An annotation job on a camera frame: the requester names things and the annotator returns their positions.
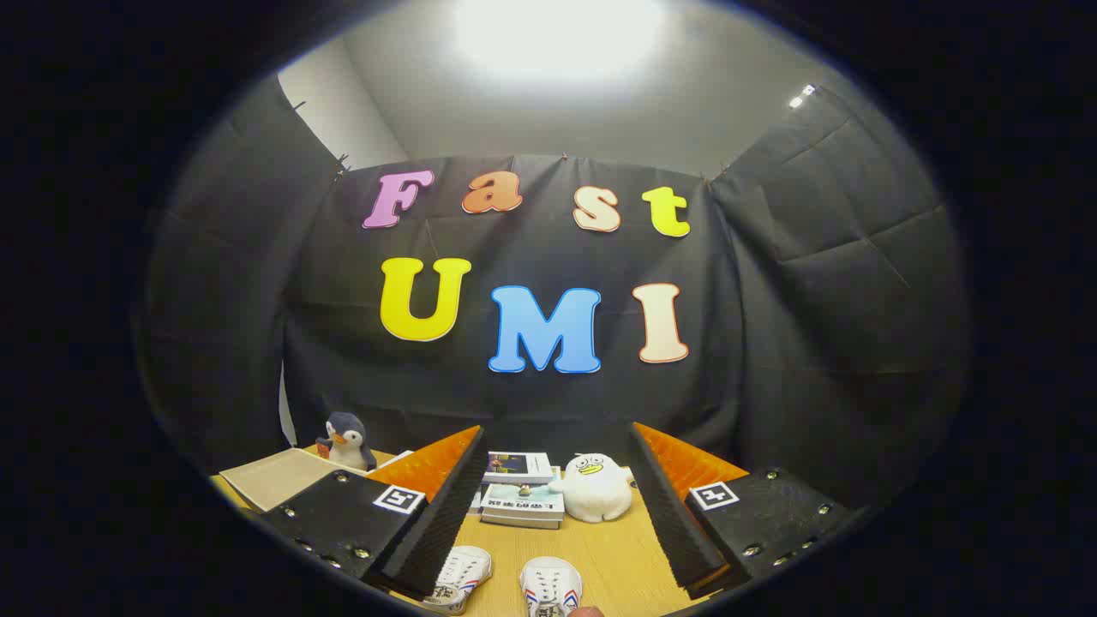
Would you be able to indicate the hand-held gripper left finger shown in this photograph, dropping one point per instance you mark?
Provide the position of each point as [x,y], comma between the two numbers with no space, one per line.
[446,523]

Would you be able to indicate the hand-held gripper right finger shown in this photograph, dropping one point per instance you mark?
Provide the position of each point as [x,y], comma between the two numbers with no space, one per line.
[677,523]

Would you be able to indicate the white canvas shoe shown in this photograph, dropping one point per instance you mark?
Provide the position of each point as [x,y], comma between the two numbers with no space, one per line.
[548,587]
[463,570]

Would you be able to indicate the beige fabric storage box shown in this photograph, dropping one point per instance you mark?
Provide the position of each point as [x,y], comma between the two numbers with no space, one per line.
[274,480]

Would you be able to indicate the thick pale blue book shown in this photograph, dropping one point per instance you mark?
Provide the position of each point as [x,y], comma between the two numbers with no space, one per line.
[523,506]

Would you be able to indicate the white duck plush toy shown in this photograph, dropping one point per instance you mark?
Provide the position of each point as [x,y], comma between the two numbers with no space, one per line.
[596,497]

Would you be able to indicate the book with blue picture cover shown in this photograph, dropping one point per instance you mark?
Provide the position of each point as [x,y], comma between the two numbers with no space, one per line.
[518,467]

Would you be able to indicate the penguin plush toy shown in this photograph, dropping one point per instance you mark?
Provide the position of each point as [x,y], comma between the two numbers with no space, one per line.
[347,446]

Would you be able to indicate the black backdrop cloth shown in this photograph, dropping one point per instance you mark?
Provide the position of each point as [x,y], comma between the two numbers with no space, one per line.
[771,343]

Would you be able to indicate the ceiling light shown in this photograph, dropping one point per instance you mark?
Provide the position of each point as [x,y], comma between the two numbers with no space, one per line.
[557,34]

